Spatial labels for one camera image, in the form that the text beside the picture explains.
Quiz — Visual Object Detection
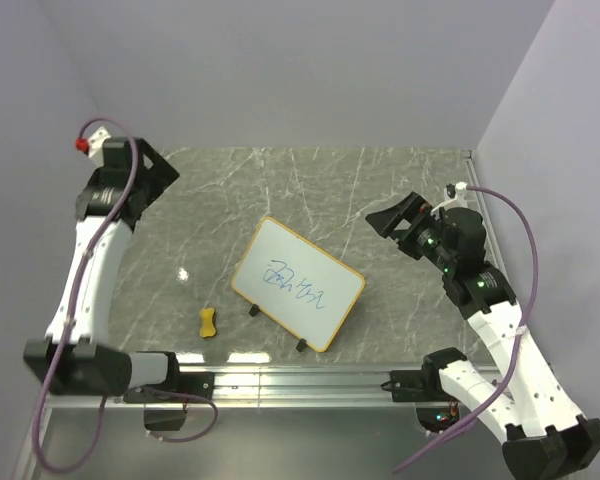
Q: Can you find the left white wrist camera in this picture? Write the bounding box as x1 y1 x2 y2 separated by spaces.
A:
74 127 111 168

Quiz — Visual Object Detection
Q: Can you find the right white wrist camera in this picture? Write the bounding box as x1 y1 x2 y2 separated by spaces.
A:
432 182 468 218

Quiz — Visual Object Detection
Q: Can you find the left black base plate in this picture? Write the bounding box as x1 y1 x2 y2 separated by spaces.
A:
123 372 215 404

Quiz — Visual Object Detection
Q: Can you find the yellow whiteboard eraser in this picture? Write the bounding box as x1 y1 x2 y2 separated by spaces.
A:
199 307 217 339

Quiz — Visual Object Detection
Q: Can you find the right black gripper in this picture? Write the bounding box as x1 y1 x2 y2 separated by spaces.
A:
366 191 457 273

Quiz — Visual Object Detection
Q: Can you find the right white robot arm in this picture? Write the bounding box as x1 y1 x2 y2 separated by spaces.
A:
366 184 600 479

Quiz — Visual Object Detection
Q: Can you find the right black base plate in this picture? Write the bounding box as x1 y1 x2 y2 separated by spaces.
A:
380 370 454 403

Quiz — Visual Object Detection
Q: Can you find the aluminium mounting rail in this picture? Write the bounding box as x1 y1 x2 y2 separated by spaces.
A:
104 364 501 409

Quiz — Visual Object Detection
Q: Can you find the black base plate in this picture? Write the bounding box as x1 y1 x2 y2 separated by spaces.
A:
123 372 215 404
380 370 454 403

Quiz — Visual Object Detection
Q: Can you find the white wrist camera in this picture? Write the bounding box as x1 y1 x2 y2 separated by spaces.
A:
74 127 111 168
432 182 468 218

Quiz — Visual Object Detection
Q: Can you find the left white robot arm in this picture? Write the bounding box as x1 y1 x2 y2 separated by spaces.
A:
23 137 183 402

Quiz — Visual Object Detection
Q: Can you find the yellow framed whiteboard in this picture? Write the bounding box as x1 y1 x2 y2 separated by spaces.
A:
231 217 366 352

